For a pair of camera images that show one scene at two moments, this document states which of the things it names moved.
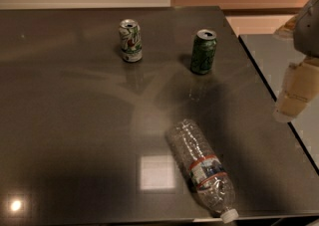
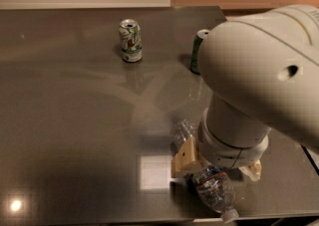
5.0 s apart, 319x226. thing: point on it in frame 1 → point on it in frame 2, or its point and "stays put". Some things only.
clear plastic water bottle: [203, 168] stays put
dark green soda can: [203, 52] stays put
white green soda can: [131, 40] stays put
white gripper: [307, 31] → [228, 152]
